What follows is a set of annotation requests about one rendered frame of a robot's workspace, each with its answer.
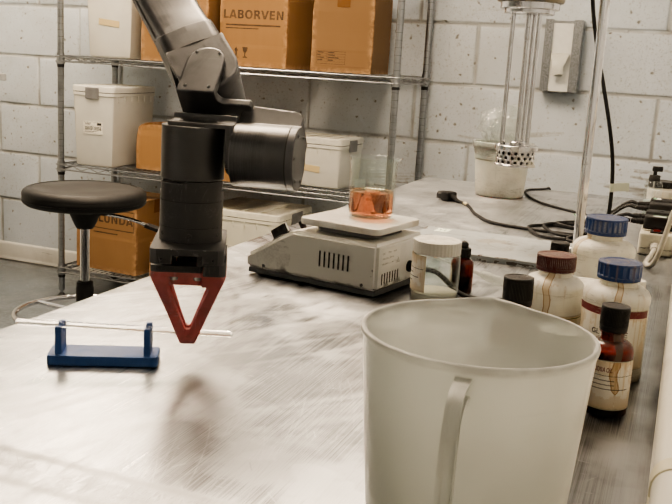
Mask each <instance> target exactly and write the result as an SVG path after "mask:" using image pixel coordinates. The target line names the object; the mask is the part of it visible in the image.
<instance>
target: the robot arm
mask: <svg viewBox="0 0 672 504"><path fill-rule="evenodd" d="M132 1H133V3H134V5H135V7H136V9H137V11H138V13H139V15H140V17H141V19H142V20H143V22H144V24H145V26H146V28H147V30H148V32H149V34H150V36H151V38H152V40H153V42H154V44H155V46H156V48H157V51H158V52H159V54H160V56H161V58H162V61H163V63H164V66H165V68H166V70H167V72H168V74H169V77H170V79H171V81H172V83H173V85H174V87H175V89H176V91H177V94H178V98H179V101H180V104H181V107H182V111H183V112H174V117H173V119H172V120H169V121H168V122H164V123H162V133H161V177H162V178H163V180H161V188H160V218H159V229H158V231H157V233H156V235H155V237H154V240H153V242H152V244H151V246H150V260H149V262H150V277H151V280H152V282H153V284H154V286H155V288H156V290H157V293H158V295H159V297H160V299H161V301H162V303H163V306H164V308H165V310H166V312H167V314H168V317H169V319H170V322H171V324H172V326H173V329H174V331H175V334H176V336H177V338H178V341H179V343H182V344H194V343H195V342H196V340H197V338H198V336H199V333H200V331H201V329H202V327H203V325H204V323H205V321H206V318H207V316H208V314H209V312H210V310H211V308H212V306H213V304H214V302H215V300H216V298H217V296H218V294H219V292H220V290H221V288H222V286H223V284H224V282H225V279H226V272H227V246H228V245H226V241H227V230H225V229H222V221H223V195H224V191H223V190H222V186H223V181H222V180H224V168H225V171H226V173H227V174H228V175H229V179H230V182H231V184H232V185H233V186H241V187H253V188H264V189H275V190H286V191H298V190H299V188H300V185H301V182H302V178H303V173H304V166H305V154H306V149H307V140H306V133H305V127H304V120H303V116H302V115H301V114H300V113H298V112H293V111H286V110H279V109H272V108H265V107H257V106H254V105H253V101H252V100H246V97H245V93H244V88H243V84H242V79H241V75H240V70H239V66H238V61H237V57H236V55H235V54H234V52H233V50H232V49H231V47H230V45H229V43H228V42H227V40H226V38H225V37H224V35H223V33H219V32H218V30H217V28H216V27H215V25H214V23H213V22H212V21H211V19H208V18H207V17H206V15H205V14H204V12H203V11H202V9H201V7H200V6H199V4H198V2H197V0H132ZM176 258H177V259H176ZM174 285H196V286H201V287H202V288H206V289H205V291H204V294H203V296H202V298H201V301H200V303H199V305H198V308H197V310H196V312H195V315H194V317H193V319H192V322H191V323H189V324H188V323H186V322H185V319H184V316H183V313H182V310H181V307H180V304H179V301H178V298H177V294H176V291H175V288H174Z"/></svg>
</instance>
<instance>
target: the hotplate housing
mask: <svg viewBox="0 0 672 504"><path fill-rule="evenodd" d="M421 235H422V234H420V231H413V230H407V229H404V230H400V231H397V232H393V233H390V234H386V235H382V236H371V235H365V234H359V233H353V232H347V231H341V230H335V229H329V228H324V227H318V226H312V227H308V228H303V229H299V230H294V231H291V232H289V233H287V234H285V235H283V236H281V237H279V238H277V239H275V240H273V241H271V242H268V243H266V244H264V245H262V246H260V247H258V248H256V249H254V250H252V251H250V255H249V256H248V262H247V263H248V264H249V265H250V266H249V271H250V272H255V273H260V274H263V275H270V276H274V277H279V278H284V279H289V280H294V281H298V282H303V283H308V284H313V285H318V286H322V287H327V288H332V289H337V290H342V291H346V292H351V293H356V294H361V295H363V296H370V297H375V296H378V295H380V294H383V293H385V292H388V291H391V290H393V289H396V288H398V287H401V286H404V285H406V284H409V283H410V277H411V264H412V251H413V245H414V238H415V237H416V236H421Z"/></svg>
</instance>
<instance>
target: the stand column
mask: <svg viewBox="0 0 672 504"><path fill-rule="evenodd" d="M609 8H610V0H600V5H599V14H598V23H597V32H596V41H595V49H594V58H593V67H592V76H591V84H590V93H589V102H588V111H587V119H586V128H585V137H584V146H583V155H582V163H581V172H580V181H579V190H578V198H577V207H576V216H575V225H574V233H573V242H574V240H575V239H577V238H579V237H581V236H583V232H584V223H585V215H586V206H587V198H588V189H589V180H590V172H591V163H592V155H593V146H594V137H595V129H596V120H597V112H598V103H599V94H600V86H601V77H602V69H603V60H604V51H605V43H606V34H607V26H608V17H609Z"/></svg>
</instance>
